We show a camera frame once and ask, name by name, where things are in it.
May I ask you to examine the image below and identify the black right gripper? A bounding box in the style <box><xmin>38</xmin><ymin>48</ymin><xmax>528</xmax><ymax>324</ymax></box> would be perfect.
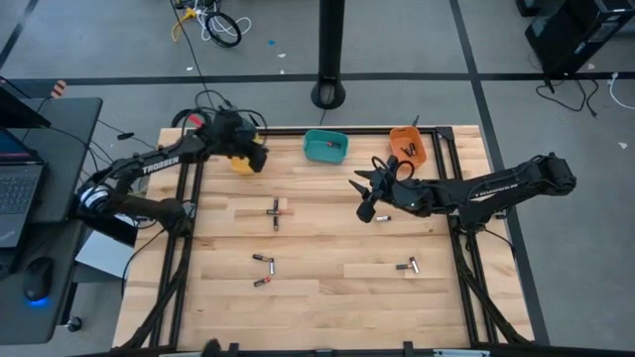
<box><xmin>348</xmin><ymin>170</ymin><xmax>433</xmax><ymax>217</ymax></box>

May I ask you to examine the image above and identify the yellow plastic bin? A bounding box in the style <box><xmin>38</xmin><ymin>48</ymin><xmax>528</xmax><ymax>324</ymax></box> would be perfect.
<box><xmin>228</xmin><ymin>129</ymin><xmax>264</xmax><ymax>177</ymax></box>

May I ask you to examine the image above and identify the teal plastic bin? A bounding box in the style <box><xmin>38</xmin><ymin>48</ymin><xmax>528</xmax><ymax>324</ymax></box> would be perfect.
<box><xmin>302</xmin><ymin>128</ymin><xmax>350</xmax><ymax>166</ymax></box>

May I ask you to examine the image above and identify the orange plastic bin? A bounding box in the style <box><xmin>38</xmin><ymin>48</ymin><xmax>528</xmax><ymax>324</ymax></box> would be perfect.
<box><xmin>389</xmin><ymin>126</ymin><xmax>428</xmax><ymax>169</ymax></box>

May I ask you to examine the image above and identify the black stand pole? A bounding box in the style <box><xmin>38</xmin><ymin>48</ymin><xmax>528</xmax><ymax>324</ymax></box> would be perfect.
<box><xmin>310</xmin><ymin>0</ymin><xmax>347</xmax><ymax>111</ymax></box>

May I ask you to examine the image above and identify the black rectangular slab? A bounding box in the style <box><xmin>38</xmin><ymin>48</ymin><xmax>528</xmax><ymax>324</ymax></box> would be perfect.
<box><xmin>68</xmin><ymin>195</ymin><xmax>140</xmax><ymax>248</ymax></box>

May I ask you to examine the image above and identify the black desk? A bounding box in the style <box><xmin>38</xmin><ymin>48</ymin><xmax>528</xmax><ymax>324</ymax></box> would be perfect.
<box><xmin>0</xmin><ymin>96</ymin><xmax>104</xmax><ymax>347</ymax></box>

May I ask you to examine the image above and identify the grey flat sheet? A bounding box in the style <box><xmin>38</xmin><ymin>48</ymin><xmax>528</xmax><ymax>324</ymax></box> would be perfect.
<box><xmin>73</xmin><ymin>229</ymin><xmax>139</xmax><ymax>283</ymax></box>

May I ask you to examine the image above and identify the black monitor screen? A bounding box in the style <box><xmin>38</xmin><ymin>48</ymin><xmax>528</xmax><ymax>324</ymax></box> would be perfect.
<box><xmin>0</xmin><ymin>75</ymin><xmax>53</xmax><ymax>130</ymax></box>

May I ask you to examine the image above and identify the black laptop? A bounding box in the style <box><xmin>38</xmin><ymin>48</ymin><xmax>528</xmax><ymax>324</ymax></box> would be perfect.
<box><xmin>0</xmin><ymin>127</ymin><xmax>50</xmax><ymax>249</ymax></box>

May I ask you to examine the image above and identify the black computer mouse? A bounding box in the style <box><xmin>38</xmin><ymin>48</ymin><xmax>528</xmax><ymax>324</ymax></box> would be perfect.
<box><xmin>22</xmin><ymin>256</ymin><xmax>55</xmax><ymax>302</ymax></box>

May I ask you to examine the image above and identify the black computer tower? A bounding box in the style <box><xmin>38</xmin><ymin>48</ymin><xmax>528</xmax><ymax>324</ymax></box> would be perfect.
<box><xmin>524</xmin><ymin>0</ymin><xmax>635</xmax><ymax>76</ymax></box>

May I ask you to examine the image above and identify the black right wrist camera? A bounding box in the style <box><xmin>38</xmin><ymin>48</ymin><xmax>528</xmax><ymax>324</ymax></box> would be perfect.
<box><xmin>355</xmin><ymin>195</ymin><xmax>379</xmax><ymax>224</ymax></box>

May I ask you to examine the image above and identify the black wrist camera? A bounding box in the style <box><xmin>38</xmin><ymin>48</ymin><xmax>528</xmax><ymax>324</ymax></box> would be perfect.
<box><xmin>246</xmin><ymin>142</ymin><xmax>270</xmax><ymax>175</ymax></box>
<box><xmin>355</xmin><ymin>195</ymin><xmax>379</xmax><ymax>224</ymax></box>

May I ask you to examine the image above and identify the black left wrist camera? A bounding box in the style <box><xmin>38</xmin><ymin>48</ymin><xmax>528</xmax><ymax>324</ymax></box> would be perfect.
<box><xmin>246</xmin><ymin>142</ymin><xmax>270</xmax><ymax>175</ymax></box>

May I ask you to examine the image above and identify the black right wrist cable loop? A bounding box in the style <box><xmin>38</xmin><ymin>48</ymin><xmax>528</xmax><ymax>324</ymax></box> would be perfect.
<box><xmin>370</xmin><ymin>155</ymin><xmax>417</xmax><ymax>183</ymax></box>

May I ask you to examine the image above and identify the black aluminium table frame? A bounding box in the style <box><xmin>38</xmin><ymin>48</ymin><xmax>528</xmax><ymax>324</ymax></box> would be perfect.
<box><xmin>112</xmin><ymin>125</ymin><xmax>540</xmax><ymax>357</ymax></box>

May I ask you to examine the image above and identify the thick black cable coil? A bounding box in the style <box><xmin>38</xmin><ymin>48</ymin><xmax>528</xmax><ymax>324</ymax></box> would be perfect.
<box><xmin>171</xmin><ymin>107</ymin><xmax>199</xmax><ymax>129</ymax></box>

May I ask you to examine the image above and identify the black coiled cable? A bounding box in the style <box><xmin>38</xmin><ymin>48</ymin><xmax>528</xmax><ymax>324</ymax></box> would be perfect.
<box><xmin>204</xmin><ymin>10</ymin><xmax>243</xmax><ymax>50</ymax></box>

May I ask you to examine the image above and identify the long black floor cable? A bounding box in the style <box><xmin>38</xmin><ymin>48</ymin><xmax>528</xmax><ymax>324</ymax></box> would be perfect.
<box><xmin>168</xmin><ymin>0</ymin><xmax>234</xmax><ymax>110</ymax></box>

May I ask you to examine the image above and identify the yellow cable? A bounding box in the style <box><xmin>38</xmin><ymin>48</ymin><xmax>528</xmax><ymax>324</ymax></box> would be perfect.
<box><xmin>171</xmin><ymin>7</ymin><xmax>199</xmax><ymax>44</ymax></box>

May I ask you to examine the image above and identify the white cable with plug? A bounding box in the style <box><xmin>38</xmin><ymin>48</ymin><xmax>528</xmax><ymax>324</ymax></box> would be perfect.
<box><xmin>607</xmin><ymin>71</ymin><xmax>635</xmax><ymax>111</ymax></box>

